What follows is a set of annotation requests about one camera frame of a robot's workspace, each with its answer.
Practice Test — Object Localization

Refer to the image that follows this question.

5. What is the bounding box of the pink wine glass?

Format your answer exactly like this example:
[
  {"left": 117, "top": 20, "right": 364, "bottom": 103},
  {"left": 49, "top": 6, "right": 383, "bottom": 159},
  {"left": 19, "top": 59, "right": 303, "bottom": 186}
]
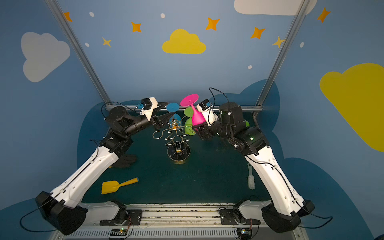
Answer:
[{"left": 181, "top": 94, "right": 206, "bottom": 126}]

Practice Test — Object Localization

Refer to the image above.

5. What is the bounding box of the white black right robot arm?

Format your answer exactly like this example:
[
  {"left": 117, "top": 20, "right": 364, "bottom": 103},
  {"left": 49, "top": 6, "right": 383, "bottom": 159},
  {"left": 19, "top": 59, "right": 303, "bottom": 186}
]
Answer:
[{"left": 193, "top": 101, "right": 315, "bottom": 233}]

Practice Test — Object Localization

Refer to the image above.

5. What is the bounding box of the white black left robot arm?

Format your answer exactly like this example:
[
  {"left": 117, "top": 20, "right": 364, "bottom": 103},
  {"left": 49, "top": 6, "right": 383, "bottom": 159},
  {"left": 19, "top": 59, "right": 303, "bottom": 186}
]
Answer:
[{"left": 35, "top": 97, "right": 174, "bottom": 235}]

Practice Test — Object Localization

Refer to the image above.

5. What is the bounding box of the back blue wine glass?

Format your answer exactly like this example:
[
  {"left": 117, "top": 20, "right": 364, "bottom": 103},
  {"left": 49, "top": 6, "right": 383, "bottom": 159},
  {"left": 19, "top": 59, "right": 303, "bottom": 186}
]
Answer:
[{"left": 167, "top": 103, "right": 182, "bottom": 129}]

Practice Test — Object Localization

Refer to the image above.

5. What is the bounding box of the black glove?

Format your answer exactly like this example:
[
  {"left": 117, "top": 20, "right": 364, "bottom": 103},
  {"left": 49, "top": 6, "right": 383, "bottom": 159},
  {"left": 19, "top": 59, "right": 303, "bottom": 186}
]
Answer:
[{"left": 110, "top": 155, "right": 138, "bottom": 169}]

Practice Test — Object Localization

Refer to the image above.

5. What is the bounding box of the white cleaning brush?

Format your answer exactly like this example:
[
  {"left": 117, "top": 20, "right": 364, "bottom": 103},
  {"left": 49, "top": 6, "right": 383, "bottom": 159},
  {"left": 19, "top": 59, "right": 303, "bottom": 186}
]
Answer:
[{"left": 248, "top": 163, "right": 255, "bottom": 190}]

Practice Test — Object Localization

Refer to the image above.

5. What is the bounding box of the yellow plastic scoop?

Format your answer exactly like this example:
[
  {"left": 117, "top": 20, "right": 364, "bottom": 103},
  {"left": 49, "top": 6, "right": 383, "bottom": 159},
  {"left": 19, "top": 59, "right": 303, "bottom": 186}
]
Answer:
[{"left": 102, "top": 178, "right": 139, "bottom": 195}]

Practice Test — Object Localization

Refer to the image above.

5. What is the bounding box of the right green circuit board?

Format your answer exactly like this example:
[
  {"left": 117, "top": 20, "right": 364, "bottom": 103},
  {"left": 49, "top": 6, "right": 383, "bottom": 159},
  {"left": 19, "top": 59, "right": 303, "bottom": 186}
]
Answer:
[{"left": 236, "top": 228, "right": 252, "bottom": 240}]

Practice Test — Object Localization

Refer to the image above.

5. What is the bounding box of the green circuit board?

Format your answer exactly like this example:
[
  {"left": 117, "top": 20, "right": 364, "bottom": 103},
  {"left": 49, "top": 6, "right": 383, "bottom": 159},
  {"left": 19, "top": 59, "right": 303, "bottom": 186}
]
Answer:
[
  {"left": 109, "top": 229, "right": 128, "bottom": 240},
  {"left": 236, "top": 228, "right": 252, "bottom": 240}
]

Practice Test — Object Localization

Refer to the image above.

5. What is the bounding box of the left green circuit board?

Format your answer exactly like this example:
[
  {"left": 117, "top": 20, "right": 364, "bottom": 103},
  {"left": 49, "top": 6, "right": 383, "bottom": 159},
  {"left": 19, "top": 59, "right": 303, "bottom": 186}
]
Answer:
[{"left": 109, "top": 229, "right": 128, "bottom": 240}]

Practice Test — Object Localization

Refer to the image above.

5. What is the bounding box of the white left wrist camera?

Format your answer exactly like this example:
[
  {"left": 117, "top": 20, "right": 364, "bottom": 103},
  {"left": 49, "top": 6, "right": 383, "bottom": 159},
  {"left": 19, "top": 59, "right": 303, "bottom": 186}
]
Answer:
[{"left": 139, "top": 97, "right": 158, "bottom": 122}]

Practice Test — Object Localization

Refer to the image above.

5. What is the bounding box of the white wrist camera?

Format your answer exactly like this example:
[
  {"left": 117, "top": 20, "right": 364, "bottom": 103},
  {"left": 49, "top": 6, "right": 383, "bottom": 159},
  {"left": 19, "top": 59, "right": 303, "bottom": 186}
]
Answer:
[
  {"left": 197, "top": 99, "right": 219, "bottom": 126},
  {"left": 139, "top": 97, "right": 158, "bottom": 122}
]

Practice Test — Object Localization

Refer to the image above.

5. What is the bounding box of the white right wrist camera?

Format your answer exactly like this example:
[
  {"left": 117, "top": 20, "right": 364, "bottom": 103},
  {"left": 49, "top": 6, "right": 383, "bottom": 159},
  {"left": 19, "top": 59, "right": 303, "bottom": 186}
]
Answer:
[{"left": 197, "top": 99, "right": 219, "bottom": 126}]

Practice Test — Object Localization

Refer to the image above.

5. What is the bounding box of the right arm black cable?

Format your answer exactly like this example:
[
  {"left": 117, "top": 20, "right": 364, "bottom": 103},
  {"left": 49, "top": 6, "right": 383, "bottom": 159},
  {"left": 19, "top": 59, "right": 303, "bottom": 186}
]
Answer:
[{"left": 208, "top": 87, "right": 232, "bottom": 121}]

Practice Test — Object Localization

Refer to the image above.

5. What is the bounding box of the gold wire glass rack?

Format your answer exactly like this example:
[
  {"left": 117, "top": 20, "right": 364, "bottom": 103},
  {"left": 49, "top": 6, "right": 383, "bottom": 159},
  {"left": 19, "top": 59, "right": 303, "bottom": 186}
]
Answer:
[{"left": 152, "top": 118, "right": 191, "bottom": 165}]

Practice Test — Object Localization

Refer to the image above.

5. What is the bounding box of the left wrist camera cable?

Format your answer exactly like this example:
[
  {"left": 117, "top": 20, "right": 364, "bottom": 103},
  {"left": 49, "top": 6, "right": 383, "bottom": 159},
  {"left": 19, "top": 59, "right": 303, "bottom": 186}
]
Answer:
[{"left": 100, "top": 101, "right": 142, "bottom": 119}]

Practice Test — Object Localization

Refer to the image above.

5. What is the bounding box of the horizontal aluminium back rail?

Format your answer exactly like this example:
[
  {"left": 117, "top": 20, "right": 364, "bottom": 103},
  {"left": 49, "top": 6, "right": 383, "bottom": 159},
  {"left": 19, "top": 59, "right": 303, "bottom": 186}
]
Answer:
[{"left": 104, "top": 104, "right": 263, "bottom": 113}]

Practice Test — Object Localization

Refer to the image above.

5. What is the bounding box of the right aluminium corner post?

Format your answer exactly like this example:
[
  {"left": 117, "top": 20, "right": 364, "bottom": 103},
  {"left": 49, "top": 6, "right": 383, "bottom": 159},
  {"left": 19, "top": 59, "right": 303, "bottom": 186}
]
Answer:
[{"left": 253, "top": 0, "right": 311, "bottom": 122}]

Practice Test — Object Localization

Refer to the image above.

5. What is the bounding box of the aluminium corner post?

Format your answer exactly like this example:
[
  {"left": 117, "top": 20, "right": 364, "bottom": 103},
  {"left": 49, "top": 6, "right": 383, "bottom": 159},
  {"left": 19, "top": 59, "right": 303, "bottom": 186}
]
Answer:
[
  {"left": 253, "top": 0, "right": 311, "bottom": 122},
  {"left": 45, "top": 0, "right": 112, "bottom": 108}
]

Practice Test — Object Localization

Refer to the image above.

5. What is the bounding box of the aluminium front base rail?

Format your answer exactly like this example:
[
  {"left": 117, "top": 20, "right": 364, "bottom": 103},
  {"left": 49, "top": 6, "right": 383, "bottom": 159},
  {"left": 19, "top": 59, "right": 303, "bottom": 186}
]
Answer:
[{"left": 50, "top": 203, "right": 309, "bottom": 240}]

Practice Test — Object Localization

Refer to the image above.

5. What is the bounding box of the left aluminium corner post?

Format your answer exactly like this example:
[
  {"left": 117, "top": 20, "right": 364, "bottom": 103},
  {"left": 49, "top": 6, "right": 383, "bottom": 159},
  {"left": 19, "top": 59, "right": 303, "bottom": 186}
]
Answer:
[{"left": 45, "top": 0, "right": 112, "bottom": 108}]

